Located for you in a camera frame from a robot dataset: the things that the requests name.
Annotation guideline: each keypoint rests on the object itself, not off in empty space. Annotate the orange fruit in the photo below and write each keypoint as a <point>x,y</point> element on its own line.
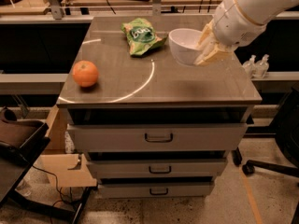
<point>85,73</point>

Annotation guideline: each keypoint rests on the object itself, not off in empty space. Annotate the clear plastic bottle right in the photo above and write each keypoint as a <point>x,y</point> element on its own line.
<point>261,67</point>

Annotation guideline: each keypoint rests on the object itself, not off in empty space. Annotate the green chip bag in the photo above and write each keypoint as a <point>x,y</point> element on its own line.
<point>141,36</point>

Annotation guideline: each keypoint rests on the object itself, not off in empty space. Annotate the grey drawer cabinet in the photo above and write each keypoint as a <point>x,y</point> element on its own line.
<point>154,90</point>

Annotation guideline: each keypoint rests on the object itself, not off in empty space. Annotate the clear plastic bottle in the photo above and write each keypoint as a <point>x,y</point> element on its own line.
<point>261,67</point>
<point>248,65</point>

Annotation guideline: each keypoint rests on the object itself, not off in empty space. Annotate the clear plastic bottle left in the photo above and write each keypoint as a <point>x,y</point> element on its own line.
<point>248,65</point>

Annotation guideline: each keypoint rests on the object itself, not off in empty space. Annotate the top grey drawer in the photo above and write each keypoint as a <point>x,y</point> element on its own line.
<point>151,138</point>

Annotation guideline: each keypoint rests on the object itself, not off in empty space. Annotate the grey drawer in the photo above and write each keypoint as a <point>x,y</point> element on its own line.
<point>156,168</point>
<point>155,190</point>
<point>151,138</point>

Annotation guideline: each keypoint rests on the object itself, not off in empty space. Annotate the bottom grey drawer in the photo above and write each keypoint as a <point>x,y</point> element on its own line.
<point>155,190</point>

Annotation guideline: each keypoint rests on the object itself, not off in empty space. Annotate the middle grey drawer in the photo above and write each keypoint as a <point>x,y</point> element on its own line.
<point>156,168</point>

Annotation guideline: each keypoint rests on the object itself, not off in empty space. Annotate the dark side table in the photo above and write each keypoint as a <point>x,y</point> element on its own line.
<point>21,143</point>

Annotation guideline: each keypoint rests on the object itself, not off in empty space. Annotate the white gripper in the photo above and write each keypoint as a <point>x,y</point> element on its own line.
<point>235,23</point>

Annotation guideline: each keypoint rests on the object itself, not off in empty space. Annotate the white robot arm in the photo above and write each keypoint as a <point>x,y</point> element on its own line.
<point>263,11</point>

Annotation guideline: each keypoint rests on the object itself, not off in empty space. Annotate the white ceramic bowl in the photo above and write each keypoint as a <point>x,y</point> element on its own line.
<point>183,45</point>

